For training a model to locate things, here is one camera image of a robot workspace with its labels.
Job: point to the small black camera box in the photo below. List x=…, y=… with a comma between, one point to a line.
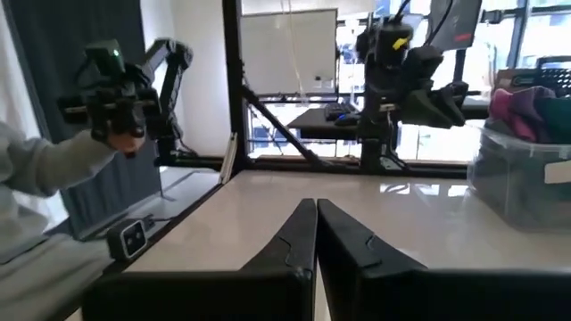
x=128, y=239

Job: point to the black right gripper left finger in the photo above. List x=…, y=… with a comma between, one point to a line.
x=267, y=294

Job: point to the dark green towel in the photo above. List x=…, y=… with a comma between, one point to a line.
x=557, y=120

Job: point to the person's forearm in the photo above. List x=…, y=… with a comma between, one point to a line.
x=49, y=160

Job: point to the purple towel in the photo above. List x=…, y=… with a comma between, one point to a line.
x=528, y=100

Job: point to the white strip on frame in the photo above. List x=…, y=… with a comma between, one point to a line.
x=229, y=158

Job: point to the black diagonal frame brace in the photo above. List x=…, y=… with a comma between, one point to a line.
x=285, y=129

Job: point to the black keyboard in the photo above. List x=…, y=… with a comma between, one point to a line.
x=337, y=111

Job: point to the black frame post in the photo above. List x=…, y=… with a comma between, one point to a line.
x=232, y=67

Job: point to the yellow tape tag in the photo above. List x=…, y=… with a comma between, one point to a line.
x=400, y=43

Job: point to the black horizontal frame rail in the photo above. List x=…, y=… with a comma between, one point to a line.
x=290, y=164

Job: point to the black desk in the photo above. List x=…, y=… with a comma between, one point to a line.
x=312, y=122

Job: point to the person's hand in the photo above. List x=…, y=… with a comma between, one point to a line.
x=127, y=142

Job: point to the black plastic crate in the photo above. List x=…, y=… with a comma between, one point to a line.
x=553, y=76

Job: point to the dark curtain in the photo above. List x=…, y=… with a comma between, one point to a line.
x=53, y=44

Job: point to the black computer mouse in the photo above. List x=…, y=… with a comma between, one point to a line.
x=348, y=120

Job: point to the clear plastic bin white label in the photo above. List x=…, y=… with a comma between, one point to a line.
x=504, y=209

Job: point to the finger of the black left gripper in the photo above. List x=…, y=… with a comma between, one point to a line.
x=421, y=111
x=455, y=104

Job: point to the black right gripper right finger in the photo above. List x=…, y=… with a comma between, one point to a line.
x=383, y=294

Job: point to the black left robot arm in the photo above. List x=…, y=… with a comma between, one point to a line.
x=379, y=80

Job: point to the pink towel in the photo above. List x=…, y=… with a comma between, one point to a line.
x=502, y=111

